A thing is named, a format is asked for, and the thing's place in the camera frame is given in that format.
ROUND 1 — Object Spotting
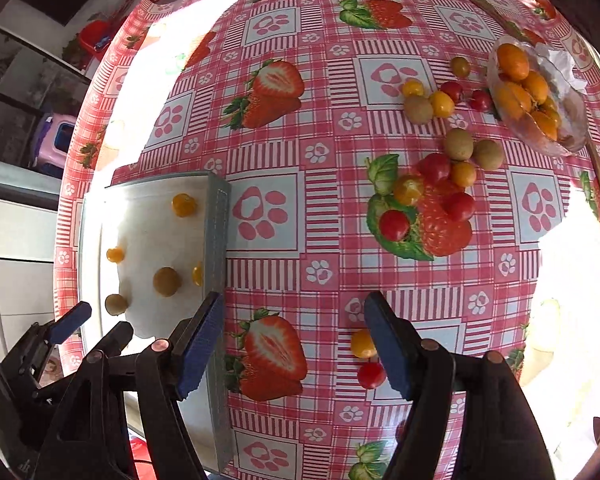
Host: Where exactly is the orange kumquat in bowl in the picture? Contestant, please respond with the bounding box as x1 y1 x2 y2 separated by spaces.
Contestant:
496 44 530 81

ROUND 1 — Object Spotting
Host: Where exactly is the yellow cherry tomato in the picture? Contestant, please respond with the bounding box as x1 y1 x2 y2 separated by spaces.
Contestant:
350 328 377 360
171 193 198 218

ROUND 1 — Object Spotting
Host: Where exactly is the pink plastic stool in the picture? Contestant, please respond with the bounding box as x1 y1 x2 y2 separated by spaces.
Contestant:
30 113 76 179

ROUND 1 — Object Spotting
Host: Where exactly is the red plastic stool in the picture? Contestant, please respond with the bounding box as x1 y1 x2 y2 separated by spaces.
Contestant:
78 20 112 61

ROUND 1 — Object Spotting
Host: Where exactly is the green-brown round fruit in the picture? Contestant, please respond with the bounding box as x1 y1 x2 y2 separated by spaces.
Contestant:
105 294 129 316

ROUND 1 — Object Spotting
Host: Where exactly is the clear glass fruit bowl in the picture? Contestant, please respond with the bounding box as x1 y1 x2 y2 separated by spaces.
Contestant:
486 36 588 157

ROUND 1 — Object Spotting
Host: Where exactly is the brown round fruit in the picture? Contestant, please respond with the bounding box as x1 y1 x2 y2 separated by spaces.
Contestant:
443 128 474 162

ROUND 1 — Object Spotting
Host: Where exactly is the red checkered strawberry tablecloth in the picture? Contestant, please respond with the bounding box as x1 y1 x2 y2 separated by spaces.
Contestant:
54 0 600 479

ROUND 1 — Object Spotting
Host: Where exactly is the red cherry tomato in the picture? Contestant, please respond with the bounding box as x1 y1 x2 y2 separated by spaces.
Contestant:
356 362 387 390
378 209 411 243

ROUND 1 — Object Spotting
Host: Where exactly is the white foam tray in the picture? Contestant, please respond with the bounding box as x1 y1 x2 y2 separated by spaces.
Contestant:
79 171 230 479

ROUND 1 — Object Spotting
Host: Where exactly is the crumpled white tissue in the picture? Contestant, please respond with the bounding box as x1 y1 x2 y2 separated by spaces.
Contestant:
545 48 588 91

